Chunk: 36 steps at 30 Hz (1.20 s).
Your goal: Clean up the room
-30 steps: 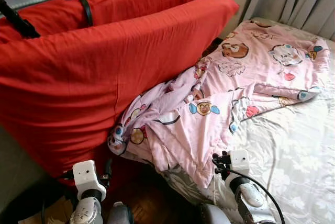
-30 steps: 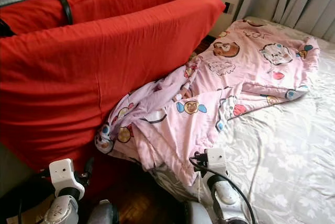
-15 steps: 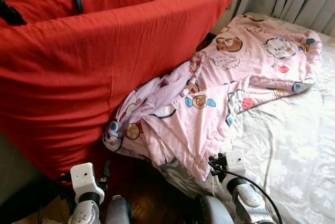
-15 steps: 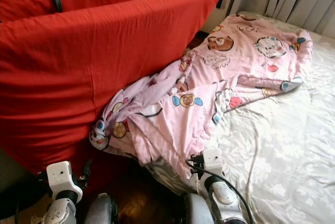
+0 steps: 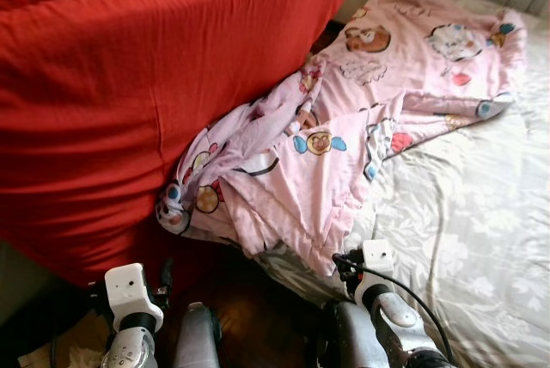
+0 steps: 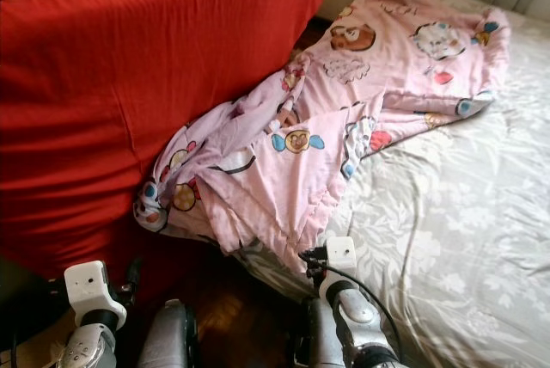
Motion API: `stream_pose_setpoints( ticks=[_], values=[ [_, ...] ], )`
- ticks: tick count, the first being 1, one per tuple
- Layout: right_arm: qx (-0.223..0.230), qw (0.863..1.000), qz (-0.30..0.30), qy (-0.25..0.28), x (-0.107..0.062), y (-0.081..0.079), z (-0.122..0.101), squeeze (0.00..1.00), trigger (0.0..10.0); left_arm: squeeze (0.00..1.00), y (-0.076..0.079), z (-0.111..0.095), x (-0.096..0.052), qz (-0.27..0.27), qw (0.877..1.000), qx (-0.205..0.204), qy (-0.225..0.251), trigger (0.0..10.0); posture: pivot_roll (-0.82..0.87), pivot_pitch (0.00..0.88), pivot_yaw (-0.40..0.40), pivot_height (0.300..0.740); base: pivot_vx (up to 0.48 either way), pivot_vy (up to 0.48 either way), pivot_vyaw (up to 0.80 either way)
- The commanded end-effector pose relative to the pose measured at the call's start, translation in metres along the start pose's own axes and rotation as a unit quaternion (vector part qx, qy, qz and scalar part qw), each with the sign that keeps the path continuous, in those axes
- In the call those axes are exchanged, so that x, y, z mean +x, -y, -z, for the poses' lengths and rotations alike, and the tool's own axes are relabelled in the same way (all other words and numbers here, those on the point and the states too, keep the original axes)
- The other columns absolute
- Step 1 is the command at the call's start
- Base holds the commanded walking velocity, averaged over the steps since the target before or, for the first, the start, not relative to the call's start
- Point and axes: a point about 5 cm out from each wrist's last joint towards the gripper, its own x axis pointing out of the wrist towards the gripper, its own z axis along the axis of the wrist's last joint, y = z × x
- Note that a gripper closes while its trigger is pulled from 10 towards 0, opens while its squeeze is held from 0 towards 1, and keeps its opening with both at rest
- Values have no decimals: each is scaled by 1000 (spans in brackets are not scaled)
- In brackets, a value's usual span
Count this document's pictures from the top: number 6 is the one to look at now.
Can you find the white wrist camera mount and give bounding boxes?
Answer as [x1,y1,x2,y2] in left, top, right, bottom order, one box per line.
[63,261,130,330]
[318,236,360,300]

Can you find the silver robot leg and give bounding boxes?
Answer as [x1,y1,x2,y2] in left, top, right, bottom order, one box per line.
[137,299,199,368]
[296,299,345,368]

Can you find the black waste bin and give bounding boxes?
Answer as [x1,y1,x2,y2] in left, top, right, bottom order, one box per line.
[0,286,65,368]

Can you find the brown crumpled paper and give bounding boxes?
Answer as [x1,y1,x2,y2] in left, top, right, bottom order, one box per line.
[9,334,63,368]

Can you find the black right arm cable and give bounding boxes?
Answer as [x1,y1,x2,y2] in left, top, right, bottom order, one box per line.
[297,248,405,365]

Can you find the pink cartoon blanket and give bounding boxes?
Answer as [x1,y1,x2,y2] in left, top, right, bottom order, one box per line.
[133,0,512,276]

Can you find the silver left robot leg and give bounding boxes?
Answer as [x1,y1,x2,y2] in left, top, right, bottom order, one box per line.
[137,299,199,368]

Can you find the silver right robot leg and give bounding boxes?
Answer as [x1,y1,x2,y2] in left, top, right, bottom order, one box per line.
[296,299,345,368]

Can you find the bed with beige floral sheet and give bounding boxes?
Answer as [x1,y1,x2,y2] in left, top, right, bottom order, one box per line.
[228,0,550,368]

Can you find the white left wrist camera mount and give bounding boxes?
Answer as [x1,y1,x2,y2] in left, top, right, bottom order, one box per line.
[63,261,130,330]

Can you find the large red cushion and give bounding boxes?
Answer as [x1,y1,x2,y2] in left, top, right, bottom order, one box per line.
[0,0,346,283]

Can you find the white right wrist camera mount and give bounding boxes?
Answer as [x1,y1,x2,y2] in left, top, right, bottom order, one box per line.
[318,236,360,300]

